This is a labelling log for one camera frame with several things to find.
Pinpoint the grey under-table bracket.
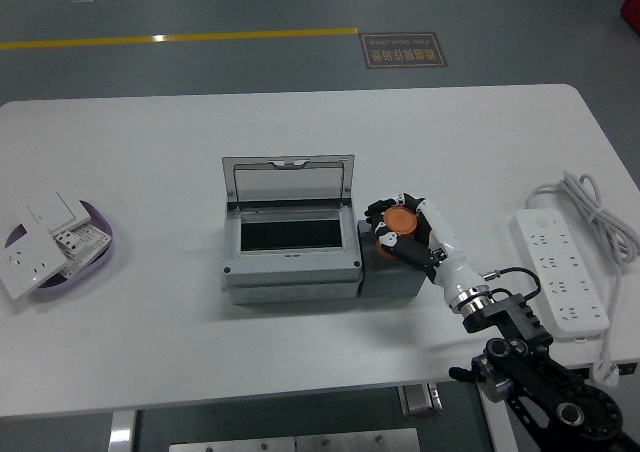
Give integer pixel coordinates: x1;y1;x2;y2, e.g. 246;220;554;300
397;382;443;419

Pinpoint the white power strip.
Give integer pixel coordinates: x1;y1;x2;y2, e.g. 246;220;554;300
509;208;611;343

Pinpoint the white printed socket plate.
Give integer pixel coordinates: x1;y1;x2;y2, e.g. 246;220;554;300
60;221;112;279

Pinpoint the white table leg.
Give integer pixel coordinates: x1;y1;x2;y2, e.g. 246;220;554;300
476;380;519;452
106;410;138;452

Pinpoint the white power strip cable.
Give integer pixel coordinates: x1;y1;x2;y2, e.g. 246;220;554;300
524;171;640;373

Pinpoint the red object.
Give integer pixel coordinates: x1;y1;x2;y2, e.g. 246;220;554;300
618;0;640;36

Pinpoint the white five-hole socket plate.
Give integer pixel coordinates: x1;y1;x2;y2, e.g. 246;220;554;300
0;223;67;301

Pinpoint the white power plug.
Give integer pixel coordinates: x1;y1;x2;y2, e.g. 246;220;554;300
590;359;622;388

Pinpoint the white socket module with holes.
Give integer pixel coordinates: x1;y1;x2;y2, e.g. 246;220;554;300
52;227;84;257

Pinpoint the grey metal base plate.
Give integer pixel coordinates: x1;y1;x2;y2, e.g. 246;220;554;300
168;427;422;452

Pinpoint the grey box with clear lid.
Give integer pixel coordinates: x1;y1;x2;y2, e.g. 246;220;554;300
221;154;364;307

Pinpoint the orange cylinder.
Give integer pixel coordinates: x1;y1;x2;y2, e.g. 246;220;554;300
374;205;419;261

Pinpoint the dark floor sign orange text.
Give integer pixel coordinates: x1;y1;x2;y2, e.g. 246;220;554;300
359;32;449;71

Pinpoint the white rocker switch plate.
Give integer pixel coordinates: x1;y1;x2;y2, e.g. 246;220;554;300
25;189;94;234

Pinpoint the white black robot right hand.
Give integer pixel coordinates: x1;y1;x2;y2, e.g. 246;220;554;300
363;190;490;310

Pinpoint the yellow floor tape line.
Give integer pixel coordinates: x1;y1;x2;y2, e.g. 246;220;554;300
0;27;360;52

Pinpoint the purple plastic tray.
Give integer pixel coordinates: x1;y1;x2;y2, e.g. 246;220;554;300
4;199;116;290

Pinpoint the grey cube with round hole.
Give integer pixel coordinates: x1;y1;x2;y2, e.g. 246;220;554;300
356;218;427;301

